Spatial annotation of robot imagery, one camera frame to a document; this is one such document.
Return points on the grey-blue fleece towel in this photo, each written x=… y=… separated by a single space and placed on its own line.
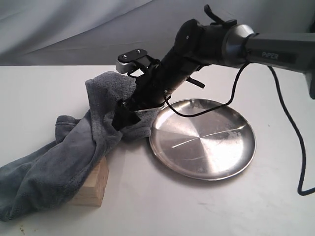
x=52 y=175

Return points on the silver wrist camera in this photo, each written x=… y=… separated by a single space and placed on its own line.
x=137 y=59

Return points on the round stainless steel plate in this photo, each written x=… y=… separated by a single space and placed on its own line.
x=214 y=146

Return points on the light wooden block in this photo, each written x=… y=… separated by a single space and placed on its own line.
x=92 y=191

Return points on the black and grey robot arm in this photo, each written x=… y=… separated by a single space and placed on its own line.
x=224 y=43

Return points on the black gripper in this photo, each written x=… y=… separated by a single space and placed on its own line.
x=152 y=89

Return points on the grey backdrop cloth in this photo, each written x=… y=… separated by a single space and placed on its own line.
x=95 y=32

